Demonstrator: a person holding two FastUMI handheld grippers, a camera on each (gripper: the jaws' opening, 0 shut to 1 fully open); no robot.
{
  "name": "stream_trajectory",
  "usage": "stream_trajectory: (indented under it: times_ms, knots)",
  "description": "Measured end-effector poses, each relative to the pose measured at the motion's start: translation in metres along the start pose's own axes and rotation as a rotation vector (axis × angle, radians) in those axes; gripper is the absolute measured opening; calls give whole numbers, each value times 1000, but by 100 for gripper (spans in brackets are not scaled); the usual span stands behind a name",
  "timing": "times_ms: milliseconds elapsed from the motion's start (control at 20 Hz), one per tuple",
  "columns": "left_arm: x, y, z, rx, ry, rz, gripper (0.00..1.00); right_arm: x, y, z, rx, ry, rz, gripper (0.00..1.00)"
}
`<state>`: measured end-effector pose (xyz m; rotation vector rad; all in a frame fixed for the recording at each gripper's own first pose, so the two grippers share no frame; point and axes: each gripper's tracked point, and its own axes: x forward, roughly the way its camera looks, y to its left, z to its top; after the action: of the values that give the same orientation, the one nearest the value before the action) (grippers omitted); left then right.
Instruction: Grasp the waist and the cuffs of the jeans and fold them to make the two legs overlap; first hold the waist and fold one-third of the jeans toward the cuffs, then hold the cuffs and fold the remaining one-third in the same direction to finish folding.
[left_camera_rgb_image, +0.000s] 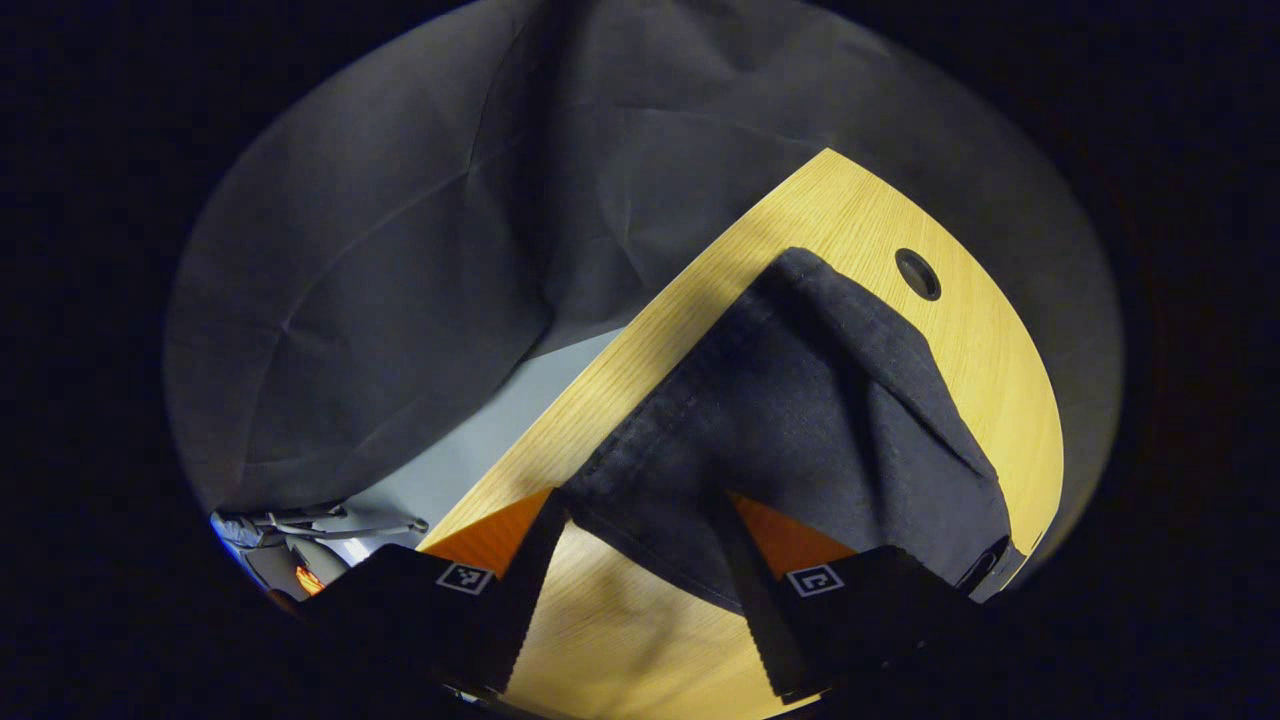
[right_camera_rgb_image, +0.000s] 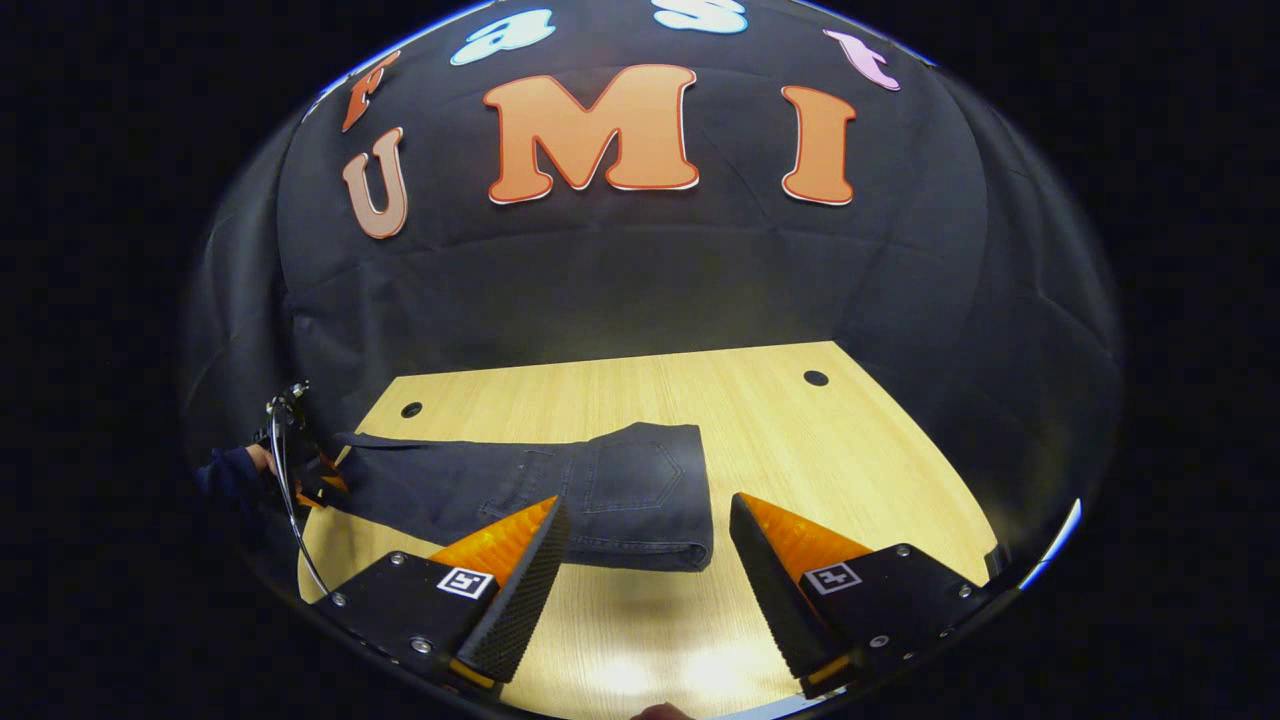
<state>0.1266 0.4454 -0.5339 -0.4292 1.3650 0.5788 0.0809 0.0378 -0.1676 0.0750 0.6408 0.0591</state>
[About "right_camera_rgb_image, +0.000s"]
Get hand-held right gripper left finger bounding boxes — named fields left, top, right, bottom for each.
left=312, top=495, right=573, bottom=696

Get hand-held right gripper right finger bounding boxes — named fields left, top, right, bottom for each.
left=728, top=492, right=1004, bottom=701

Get dark grey jeans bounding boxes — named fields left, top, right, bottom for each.
left=325, top=421, right=715, bottom=573

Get black backdrop cloth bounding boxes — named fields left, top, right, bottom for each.
left=178, top=0, right=1123, bottom=561

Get thin grey cable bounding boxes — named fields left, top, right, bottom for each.
left=266, top=395, right=333, bottom=598

